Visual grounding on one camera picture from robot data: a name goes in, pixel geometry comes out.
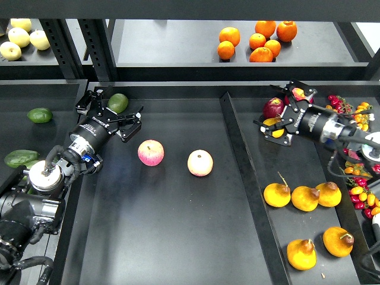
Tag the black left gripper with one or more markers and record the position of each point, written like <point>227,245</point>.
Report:
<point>100,124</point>

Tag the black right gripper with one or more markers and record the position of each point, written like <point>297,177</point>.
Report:
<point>304,119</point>

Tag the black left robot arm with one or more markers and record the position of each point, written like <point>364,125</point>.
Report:
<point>33,198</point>

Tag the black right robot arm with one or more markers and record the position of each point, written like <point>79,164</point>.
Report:
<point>356,139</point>

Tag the green avocado in middle tray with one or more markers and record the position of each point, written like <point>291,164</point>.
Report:
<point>118,102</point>

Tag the green avocado upper left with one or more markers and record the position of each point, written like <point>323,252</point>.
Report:
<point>40,115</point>

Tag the yellow pear with stem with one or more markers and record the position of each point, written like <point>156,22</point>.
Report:
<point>277,194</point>

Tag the green avocado left tray middle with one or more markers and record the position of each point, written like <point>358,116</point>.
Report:
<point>30,164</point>

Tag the green avocado tray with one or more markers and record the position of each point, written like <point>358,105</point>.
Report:
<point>20,157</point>
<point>30,164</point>

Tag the pale yellow pear right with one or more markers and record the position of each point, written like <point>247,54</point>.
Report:
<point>39,40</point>

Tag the green avocado left tray top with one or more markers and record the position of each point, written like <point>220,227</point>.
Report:
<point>20,157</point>

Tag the pale yellow pear front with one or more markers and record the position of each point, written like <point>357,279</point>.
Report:
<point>10,51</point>

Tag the pale yellow pear middle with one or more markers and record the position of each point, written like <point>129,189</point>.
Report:
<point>19,36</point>

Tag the dark red apple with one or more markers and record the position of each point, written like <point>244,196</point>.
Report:
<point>273,108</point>

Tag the bright red apple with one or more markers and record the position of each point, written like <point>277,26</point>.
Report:
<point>298,93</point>

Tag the orange cherry tomato bunch left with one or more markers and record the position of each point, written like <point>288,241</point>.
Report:
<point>329,107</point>

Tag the orange cherry tomato bunch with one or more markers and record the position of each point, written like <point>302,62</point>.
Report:
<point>329,107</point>
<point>363,116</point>

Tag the red cherry tomato bunch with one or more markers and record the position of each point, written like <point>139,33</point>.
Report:
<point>340,105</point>

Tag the pink red apple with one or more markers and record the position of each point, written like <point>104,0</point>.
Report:
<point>150,152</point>

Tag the orange fruit front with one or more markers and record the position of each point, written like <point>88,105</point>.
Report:
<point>261,54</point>

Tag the orange cherry tomato bunch right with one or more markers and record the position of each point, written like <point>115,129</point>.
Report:
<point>363,116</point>

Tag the pink apple far right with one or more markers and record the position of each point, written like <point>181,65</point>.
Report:
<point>353,155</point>

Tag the orange fruit right small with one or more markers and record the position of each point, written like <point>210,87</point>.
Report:
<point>274,46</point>

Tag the black upper shelf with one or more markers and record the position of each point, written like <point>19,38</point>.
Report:
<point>178,40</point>

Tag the orange fruit centre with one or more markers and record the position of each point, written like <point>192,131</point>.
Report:
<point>257,40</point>

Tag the orange fruit top right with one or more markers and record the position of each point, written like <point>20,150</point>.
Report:
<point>286,31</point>

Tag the orange fruit lower left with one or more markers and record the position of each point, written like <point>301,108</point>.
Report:
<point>225,50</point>

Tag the pale pink apple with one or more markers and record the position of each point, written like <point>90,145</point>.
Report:
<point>200,163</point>

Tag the black middle tray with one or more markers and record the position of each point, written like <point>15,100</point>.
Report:
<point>138,224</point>

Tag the black right tray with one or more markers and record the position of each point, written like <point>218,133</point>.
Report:
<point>240,106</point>

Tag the black perforated shelf post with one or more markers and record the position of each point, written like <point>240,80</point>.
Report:
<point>99,46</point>
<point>64,50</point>

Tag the black perforated shelf post left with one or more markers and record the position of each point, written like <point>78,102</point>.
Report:
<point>64,50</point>

